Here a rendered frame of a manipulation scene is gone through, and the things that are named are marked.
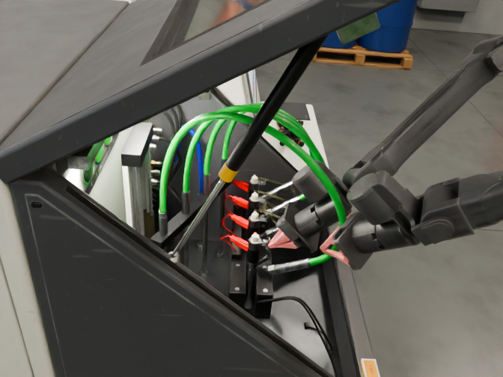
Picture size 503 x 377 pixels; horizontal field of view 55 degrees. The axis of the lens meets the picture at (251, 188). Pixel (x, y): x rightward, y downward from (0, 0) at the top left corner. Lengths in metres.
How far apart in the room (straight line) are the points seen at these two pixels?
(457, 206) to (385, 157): 0.29
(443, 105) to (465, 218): 0.36
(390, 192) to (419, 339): 1.80
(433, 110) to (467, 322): 1.78
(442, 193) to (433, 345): 1.79
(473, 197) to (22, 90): 0.63
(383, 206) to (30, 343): 0.56
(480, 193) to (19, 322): 0.67
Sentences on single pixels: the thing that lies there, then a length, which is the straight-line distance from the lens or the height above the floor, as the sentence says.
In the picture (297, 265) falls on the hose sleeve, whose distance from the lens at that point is 0.95.
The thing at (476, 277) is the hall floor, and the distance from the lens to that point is 2.96.
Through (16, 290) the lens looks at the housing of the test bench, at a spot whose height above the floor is 1.27.
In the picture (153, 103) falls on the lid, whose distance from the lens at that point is 0.50.
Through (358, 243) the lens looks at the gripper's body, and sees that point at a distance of 0.82.
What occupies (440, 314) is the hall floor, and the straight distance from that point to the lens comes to 2.65.
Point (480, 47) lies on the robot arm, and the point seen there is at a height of 1.51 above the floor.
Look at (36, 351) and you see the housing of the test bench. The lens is 0.83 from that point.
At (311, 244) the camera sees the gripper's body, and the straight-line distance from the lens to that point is 1.01.
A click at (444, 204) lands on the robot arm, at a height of 1.40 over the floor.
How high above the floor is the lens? 1.77
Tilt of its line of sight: 33 degrees down
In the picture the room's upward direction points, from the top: 5 degrees clockwise
